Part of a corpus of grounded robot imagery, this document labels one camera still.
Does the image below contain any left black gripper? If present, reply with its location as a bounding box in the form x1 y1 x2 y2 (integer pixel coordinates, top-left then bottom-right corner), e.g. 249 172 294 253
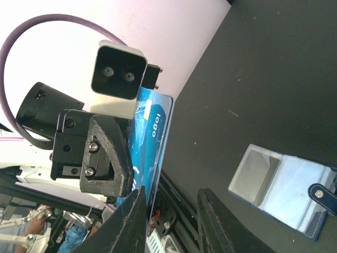
51 109 133 197

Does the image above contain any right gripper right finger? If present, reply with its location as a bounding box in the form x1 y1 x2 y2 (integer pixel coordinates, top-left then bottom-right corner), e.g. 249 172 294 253
197 188 274 253

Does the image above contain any single blue vip card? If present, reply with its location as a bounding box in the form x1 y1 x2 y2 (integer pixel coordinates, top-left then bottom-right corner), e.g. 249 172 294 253
117 87 173 220

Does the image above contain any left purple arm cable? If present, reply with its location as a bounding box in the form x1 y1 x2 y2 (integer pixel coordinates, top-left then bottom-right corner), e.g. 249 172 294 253
0 13 127 143

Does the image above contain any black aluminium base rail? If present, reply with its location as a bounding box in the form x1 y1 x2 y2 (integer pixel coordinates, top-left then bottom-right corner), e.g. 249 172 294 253
145 172 200 252

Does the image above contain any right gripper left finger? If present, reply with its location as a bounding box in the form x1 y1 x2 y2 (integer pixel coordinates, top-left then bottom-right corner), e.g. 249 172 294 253
72 187 147 253

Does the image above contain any blue card holder wallet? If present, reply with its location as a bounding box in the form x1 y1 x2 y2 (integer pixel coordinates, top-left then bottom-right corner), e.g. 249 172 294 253
228 144 336 241

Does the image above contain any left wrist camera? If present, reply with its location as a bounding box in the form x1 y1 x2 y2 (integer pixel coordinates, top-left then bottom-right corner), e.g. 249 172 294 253
88 40 163 119

